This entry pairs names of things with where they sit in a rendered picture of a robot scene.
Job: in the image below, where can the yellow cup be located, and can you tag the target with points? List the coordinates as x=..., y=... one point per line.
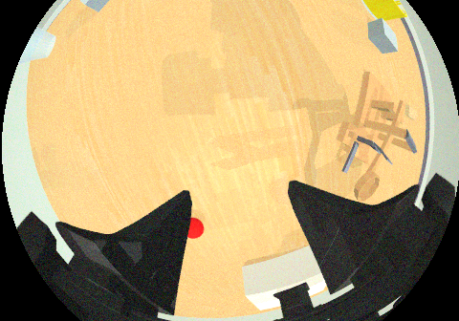
x=385, y=9

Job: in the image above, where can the red ball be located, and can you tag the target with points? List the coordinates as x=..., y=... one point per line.
x=196, y=230

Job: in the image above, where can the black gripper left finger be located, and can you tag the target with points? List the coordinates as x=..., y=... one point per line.
x=146, y=255

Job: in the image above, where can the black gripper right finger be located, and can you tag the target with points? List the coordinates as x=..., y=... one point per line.
x=342, y=233

